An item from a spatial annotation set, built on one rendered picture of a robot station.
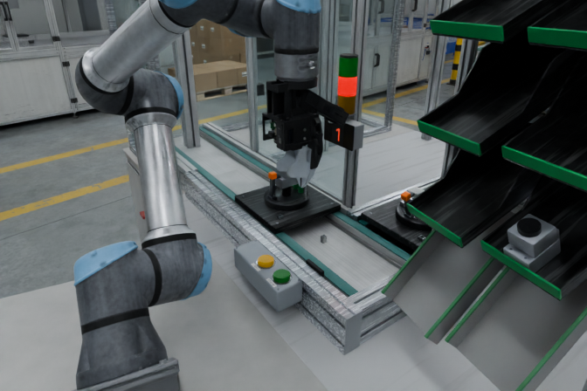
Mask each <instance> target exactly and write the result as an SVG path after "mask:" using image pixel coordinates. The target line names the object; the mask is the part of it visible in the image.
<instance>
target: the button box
mask: <svg viewBox="0 0 587 391"><path fill-rule="evenodd" d="M262 255H270V256H272V257H273V258H274V264H273V265H272V266H270V267H261V266H259V265H258V258H259V257H260V256H262ZM234 259H235V266H236V268H237V269H238V270H239V271H240V272H241V273H242V274H243V275H244V276H245V277H246V278H247V280H248V281H249V282H250V283H251V284H252V285H253V286H254V287H255V288H256V289H257V290H258V292H259V293H260V294H261V295H262V296H263V297H264V298H265V299H266V300H267V301H268V302H269V304H270V305H271V306H272V307H273V308H274V309H275V310H276V311H277V312H280V311H282V310H284V309H286V308H288V307H289V306H291V305H294V304H296V303H298V302H300V301H302V280H301V279H300V278H298V277H297V276H296V275H295V274H294V273H293V272H292V271H290V270H289V269H288V268H287V267H286V266H285V265H284V264H283V263H281V262H280V261H279V259H278V258H276V257H275V256H274V255H273V254H272V253H271V252H270V251H269V250H268V249H267V248H266V247H264V246H263V245H262V244H261V243H260V242H259V241H258V240H254V241H251V242H249V243H247V244H242V245H240V246H238V247H235V248H234ZM279 269H284V270H287V271H289V272H290V274H291V277H290V280H289V281H287V282H285V283H277V282H275V281H274V280H273V273H274V272H275V271H277V270H279Z"/></svg>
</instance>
